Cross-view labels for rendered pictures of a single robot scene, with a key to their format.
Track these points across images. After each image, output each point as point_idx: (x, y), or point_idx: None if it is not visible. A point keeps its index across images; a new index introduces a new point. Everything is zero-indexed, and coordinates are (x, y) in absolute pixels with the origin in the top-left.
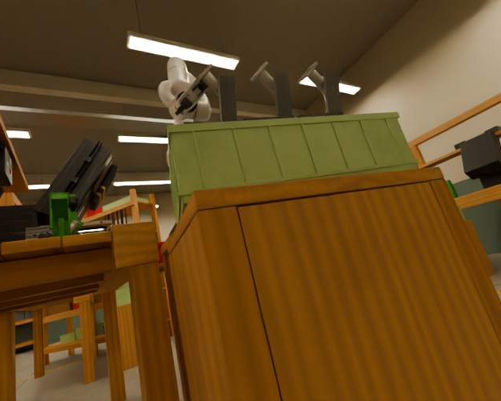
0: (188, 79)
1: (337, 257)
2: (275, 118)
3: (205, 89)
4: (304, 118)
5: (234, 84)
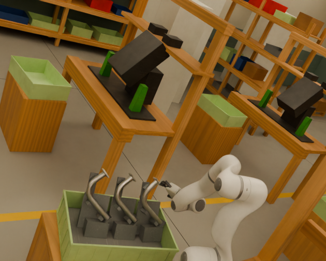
0: (202, 178)
1: None
2: (123, 196)
3: (165, 187)
4: (111, 195)
5: (142, 185)
